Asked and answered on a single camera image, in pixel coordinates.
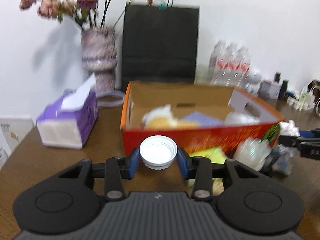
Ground small white containers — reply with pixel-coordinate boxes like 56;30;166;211
287;92;315;111

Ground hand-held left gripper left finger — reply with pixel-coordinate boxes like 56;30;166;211
57;147;140;202

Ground white cable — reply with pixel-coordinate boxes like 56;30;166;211
96;91;125;108

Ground white paper tissue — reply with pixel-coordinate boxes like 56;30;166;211
279;119;300;137

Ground black paper bag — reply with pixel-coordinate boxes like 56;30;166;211
121;0;200;92

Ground white robot speaker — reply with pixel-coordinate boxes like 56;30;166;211
246;67;263;94

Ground yellow white soft item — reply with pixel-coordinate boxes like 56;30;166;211
142;104;199;130

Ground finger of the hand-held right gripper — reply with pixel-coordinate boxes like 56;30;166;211
299;128;320;141
278;135;320;161

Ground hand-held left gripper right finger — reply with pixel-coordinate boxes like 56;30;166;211
176;147;262;202

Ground purple cloth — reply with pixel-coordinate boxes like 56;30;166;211
181;111;225;127

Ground clear water bottle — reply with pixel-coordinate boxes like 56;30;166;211
236;45;252;88
224;41;240;87
209;40;227;85

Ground clear plastic bag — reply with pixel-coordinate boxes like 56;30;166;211
234;137;272;171

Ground purple white ceramic vase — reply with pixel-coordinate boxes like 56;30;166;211
81;26;118;93

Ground orange cardboard box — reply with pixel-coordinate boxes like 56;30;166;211
120;81;285;156

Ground white printed carton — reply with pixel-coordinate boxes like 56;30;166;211
0;116;35;168

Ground dried pink flowers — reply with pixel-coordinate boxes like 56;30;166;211
19;0;128;30

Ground white plastic bottle cap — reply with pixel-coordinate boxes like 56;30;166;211
139;135;178;171

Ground white tin box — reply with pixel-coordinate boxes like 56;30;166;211
259;80;282;98

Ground purple tissue box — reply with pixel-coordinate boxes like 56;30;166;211
36;72;98;150

